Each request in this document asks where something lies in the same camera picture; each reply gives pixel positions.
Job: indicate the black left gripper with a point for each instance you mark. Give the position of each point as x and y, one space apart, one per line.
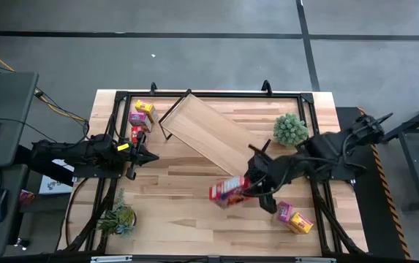
136 157

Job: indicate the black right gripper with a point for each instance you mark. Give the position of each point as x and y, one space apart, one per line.
275 175

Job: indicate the red Froot Loops cereal box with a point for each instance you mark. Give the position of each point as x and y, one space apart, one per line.
135 133
227 190

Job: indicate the purple Raisin Bran cereal box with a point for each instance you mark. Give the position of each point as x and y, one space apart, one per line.
284 212
139 120

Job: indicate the yellow Corn Pops cereal box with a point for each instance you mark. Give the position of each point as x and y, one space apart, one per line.
300 223
145 107

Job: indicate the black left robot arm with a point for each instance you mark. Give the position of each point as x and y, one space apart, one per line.
85 153

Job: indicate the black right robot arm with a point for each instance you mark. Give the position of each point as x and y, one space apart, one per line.
326 149

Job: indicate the yellow tape tag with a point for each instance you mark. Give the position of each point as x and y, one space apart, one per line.
123 147

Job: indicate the round green potted plant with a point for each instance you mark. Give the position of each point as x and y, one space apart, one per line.
290 129

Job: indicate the spiky succulent potted plant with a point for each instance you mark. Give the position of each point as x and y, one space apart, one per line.
119 217

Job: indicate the white printed box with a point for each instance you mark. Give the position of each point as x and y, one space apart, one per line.
53 184

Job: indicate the black floor mat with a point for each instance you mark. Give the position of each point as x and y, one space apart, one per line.
362 204

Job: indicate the pink snack packet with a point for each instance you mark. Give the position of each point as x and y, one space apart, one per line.
26 197

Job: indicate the yellow black hazard tape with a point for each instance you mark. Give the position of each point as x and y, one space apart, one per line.
388 197

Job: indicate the large grey desk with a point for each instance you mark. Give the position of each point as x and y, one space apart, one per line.
8 117

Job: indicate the metal caster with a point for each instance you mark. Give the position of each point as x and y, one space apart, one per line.
22 243

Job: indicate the black metal stand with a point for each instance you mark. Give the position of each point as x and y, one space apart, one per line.
414 146

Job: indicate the black frame foot bracket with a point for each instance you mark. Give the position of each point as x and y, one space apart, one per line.
266 87
153 87

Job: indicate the black metal rig frame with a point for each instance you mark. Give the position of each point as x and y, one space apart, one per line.
231 95

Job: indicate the silver metal bracket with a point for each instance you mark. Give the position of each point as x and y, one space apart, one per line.
111 259
315 260

